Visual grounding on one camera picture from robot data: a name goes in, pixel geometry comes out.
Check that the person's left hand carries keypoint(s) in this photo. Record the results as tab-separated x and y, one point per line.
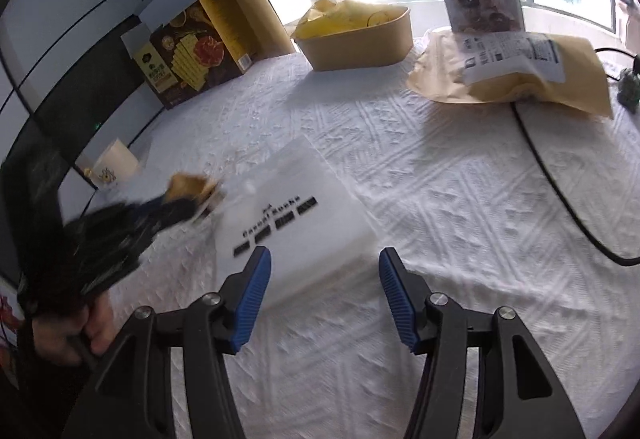
96	321

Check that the yellow wrappers in bowl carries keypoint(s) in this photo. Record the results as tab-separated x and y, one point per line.
325	18

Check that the kraft paper mailer bag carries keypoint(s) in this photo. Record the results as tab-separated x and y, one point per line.
458	68

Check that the small foil wrapper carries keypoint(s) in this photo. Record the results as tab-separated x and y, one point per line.
205	192

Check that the white tablecloth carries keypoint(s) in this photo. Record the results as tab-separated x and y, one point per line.
521	206

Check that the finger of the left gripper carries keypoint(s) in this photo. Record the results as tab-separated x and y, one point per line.
170	211

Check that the black power adapter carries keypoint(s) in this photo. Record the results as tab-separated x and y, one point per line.
628	94

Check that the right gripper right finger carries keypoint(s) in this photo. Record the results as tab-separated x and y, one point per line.
433	325

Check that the dark cracker box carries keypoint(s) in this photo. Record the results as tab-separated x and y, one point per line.
186	47

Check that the brown paper bowl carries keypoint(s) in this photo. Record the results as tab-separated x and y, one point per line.
383	44

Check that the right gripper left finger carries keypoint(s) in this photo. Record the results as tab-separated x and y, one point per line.
213	326

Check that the white zip bag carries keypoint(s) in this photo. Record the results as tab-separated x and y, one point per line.
295	205

